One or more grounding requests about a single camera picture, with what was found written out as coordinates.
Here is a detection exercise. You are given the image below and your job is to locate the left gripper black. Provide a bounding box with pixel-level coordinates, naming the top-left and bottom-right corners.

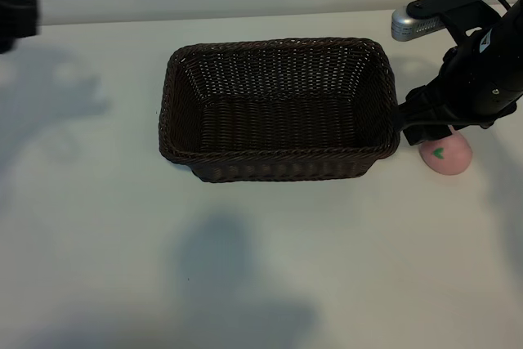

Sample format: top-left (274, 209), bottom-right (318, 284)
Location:
top-left (0, 0), bottom-right (44, 55)

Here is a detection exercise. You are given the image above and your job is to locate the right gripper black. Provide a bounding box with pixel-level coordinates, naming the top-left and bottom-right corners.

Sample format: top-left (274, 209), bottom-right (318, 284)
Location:
top-left (395, 25), bottom-right (523, 147)

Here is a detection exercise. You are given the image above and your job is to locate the pink toy peach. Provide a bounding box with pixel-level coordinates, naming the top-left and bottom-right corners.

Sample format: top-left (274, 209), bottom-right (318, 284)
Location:
top-left (418, 132), bottom-right (474, 177)

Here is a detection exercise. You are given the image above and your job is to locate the dark brown wicker basket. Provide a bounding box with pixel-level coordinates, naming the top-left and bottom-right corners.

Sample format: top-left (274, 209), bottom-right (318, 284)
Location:
top-left (158, 37), bottom-right (401, 183)

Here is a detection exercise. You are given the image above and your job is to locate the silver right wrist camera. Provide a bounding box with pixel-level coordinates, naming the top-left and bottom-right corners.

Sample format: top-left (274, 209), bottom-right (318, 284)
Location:
top-left (391, 7), bottom-right (443, 43)

